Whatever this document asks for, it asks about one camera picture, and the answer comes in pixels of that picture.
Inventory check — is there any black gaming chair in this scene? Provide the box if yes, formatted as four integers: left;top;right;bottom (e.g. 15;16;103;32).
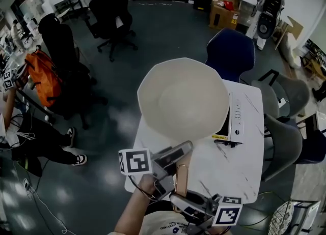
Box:
38;14;108;128

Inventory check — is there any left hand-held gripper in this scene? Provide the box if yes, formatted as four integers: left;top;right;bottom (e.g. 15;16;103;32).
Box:
118;141;194;201

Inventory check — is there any navy upholstered chair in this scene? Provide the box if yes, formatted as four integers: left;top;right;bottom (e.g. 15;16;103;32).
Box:
296;128;326;165
205;27;256;83

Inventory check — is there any white wire basket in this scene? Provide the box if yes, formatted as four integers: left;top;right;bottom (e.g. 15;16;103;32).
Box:
272;200;297;235

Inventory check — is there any white floor power strip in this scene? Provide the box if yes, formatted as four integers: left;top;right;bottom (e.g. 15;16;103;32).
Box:
22;178;35;194

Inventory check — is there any person's left forearm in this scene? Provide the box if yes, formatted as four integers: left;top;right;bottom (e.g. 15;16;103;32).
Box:
106;174;156;235

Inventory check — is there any white bean bag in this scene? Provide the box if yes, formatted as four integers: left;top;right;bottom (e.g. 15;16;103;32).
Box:
280;33;303;68

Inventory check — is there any green floor cable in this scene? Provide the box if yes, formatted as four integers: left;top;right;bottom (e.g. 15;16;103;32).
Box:
241;190;281;227

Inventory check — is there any orange backpack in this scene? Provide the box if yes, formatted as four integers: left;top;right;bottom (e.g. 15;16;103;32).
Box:
25;49;63;107

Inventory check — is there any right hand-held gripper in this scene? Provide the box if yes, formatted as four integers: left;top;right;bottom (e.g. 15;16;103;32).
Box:
169;192;242;233

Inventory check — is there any grey shell chair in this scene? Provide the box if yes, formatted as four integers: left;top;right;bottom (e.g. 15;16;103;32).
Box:
251;72;310;118
261;113;304;182

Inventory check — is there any white induction cooker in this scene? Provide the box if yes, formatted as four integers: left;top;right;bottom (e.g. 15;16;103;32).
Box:
211;91;247;149

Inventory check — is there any black office chair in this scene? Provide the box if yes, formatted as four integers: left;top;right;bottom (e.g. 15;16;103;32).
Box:
88;0;139;62

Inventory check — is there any cream wok with wooden handle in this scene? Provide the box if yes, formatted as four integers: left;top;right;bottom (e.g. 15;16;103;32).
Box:
137;57;230;213

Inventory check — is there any brown cardboard box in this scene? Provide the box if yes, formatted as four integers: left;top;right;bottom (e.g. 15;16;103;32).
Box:
209;0;240;30

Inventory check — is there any person's white printed shirt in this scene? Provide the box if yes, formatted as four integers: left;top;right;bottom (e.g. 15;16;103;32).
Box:
141;210;215;235

